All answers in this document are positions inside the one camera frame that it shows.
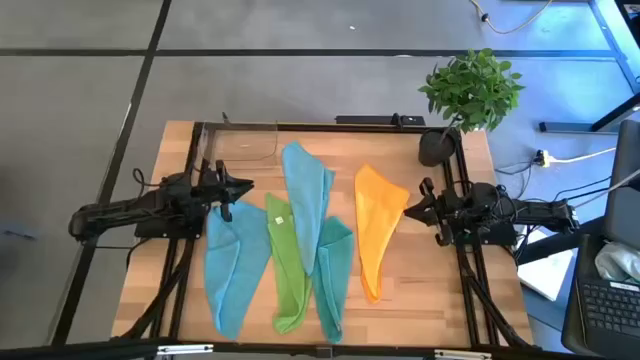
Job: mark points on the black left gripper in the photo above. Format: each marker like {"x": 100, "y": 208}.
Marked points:
{"x": 210, "y": 189}

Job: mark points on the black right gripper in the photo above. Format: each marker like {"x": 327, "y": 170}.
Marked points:
{"x": 447, "y": 212}

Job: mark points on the light blue microfiber towel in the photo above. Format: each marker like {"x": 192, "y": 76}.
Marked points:
{"x": 235, "y": 270}
{"x": 305, "y": 200}

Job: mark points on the green microfiber towel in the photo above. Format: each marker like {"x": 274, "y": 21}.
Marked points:
{"x": 287, "y": 270}

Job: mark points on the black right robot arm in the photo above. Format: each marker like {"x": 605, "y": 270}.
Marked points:
{"x": 540, "y": 215}

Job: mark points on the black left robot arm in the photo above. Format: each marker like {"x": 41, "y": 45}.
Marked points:
{"x": 125, "y": 212}

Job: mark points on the orange microfiber towel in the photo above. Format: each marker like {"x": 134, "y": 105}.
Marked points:
{"x": 375, "y": 215}

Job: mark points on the teal microfiber towel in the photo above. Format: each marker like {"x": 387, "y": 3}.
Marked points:
{"x": 332, "y": 280}

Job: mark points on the clear plastic bin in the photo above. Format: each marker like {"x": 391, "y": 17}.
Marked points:
{"x": 240, "y": 145}

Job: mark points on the white power adapter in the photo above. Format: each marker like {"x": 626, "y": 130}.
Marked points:
{"x": 542, "y": 159}

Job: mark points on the green potted plant black pot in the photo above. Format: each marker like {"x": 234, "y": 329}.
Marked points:
{"x": 472, "y": 90}

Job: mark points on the white flat box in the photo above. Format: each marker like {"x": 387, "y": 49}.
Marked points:
{"x": 547, "y": 275}

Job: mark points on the black desk leg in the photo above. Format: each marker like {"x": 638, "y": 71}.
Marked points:
{"x": 565, "y": 127}

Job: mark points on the crumpled white plastic bag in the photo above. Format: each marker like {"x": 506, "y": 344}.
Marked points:
{"x": 617, "y": 262}

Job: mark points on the black laptop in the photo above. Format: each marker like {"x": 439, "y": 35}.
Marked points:
{"x": 610, "y": 310}

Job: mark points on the black metal table frame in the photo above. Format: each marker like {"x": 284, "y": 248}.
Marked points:
{"x": 325, "y": 128}

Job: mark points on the silver metal bracket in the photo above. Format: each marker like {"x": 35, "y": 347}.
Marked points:
{"x": 462, "y": 355}
{"x": 185, "y": 349}

